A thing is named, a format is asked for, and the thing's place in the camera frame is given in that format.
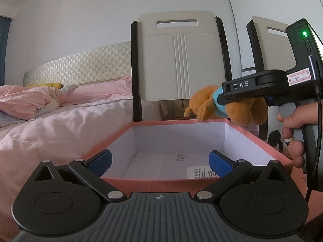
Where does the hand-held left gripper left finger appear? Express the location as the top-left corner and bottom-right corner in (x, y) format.
(34, 149), (127, 202)

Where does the black and white plush toy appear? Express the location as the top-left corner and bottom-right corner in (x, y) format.
(267, 130), (283, 154)

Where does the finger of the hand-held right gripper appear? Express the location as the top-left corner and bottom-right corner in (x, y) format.
(217, 77), (266, 105)

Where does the person's right hand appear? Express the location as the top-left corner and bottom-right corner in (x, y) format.
(277, 100), (323, 169)

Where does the reddish brown desktop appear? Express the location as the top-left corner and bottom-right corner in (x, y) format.
(279, 152), (323, 223)

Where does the light pink bed sheet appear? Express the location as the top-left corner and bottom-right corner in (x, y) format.
(0, 98), (135, 235)

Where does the yellow pillow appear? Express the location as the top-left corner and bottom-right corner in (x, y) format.
(26, 82), (62, 89)

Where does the dark blue curtain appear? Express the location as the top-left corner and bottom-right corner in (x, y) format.
(0, 15), (12, 87)

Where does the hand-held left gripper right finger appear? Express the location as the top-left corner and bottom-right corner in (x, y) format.
(196, 150), (288, 200)

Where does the beige chair with black frame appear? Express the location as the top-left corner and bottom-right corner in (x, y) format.
(246, 16), (299, 142)
(130, 10), (233, 123)

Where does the pink duvet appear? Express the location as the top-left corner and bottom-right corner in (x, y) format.
(0, 75), (133, 121)

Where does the brown plush toy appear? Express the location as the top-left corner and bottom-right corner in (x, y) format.
(184, 85), (268, 126)

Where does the cream quilted headboard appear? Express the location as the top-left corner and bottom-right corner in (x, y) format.
(23, 41), (133, 89)

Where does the pink cardboard box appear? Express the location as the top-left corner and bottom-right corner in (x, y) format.
(82, 120), (294, 200)

